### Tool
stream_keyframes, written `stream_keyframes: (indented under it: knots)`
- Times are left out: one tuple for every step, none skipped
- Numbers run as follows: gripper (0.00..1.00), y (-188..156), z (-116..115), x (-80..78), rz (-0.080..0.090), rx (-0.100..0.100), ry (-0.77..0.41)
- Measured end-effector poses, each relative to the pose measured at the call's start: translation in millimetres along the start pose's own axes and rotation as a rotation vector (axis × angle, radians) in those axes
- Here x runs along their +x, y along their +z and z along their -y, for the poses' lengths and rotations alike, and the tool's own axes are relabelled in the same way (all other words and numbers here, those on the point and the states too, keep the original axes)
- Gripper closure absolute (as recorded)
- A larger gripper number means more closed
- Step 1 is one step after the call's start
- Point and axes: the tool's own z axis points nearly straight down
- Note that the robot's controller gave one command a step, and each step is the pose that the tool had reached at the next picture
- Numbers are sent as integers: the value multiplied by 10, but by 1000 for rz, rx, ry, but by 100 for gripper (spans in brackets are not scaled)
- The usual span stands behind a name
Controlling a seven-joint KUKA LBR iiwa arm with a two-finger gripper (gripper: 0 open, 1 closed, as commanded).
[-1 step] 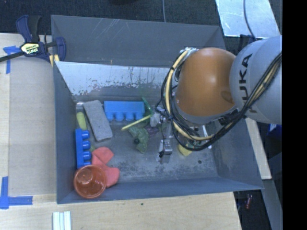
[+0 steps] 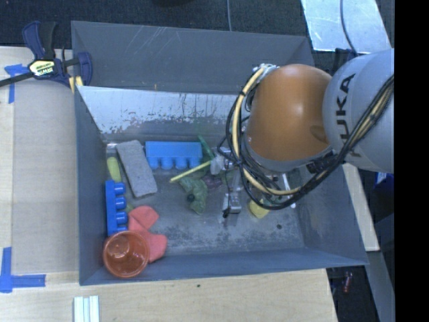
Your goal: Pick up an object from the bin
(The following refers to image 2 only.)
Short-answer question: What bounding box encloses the pale wood flat board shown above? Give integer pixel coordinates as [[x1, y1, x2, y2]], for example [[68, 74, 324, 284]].
[[11, 78, 81, 276]]

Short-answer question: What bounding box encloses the grey metal bin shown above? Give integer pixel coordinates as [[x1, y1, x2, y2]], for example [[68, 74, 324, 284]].
[[70, 20, 370, 286]]

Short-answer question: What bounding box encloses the yellow sponge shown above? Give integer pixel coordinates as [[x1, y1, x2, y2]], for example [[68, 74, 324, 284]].
[[247, 198, 271, 219]]

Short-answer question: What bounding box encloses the dark green flat piece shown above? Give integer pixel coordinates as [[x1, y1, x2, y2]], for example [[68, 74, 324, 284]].
[[196, 135, 216, 161]]

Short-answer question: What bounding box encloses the green toy frog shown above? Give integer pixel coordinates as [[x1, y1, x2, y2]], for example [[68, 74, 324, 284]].
[[178, 176, 209, 215]]

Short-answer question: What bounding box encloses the yellow toy banana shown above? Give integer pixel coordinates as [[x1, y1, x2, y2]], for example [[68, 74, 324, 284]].
[[107, 156, 123, 184]]

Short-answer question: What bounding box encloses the yellow thin stick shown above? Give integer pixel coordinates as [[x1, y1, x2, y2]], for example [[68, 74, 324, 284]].
[[169, 160, 212, 183]]

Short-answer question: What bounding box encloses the red cloth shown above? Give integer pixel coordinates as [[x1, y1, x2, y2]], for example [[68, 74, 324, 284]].
[[127, 205, 168, 264]]

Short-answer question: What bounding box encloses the purple small toy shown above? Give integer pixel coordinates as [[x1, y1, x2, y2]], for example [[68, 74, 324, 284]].
[[203, 175, 223, 191]]

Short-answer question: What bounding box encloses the orange plastic cup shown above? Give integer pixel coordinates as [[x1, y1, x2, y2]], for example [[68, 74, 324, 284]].
[[102, 230, 151, 279]]

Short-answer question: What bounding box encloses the grey sponge block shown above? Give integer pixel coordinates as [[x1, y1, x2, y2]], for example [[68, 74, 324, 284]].
[[115, 140, 159, 199]]

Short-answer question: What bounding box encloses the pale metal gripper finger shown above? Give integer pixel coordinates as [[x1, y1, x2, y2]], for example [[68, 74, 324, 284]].
[[221, 193, 243, 228], [210, 148, 236, 176]]

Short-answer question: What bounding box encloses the wide blue toy brick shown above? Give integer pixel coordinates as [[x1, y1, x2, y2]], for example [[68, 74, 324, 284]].
[[144, 141, 204, 171]]

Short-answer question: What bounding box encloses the narrow blue toy brick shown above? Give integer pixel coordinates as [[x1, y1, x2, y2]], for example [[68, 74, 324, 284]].
[[104, 179, 129, 237]]

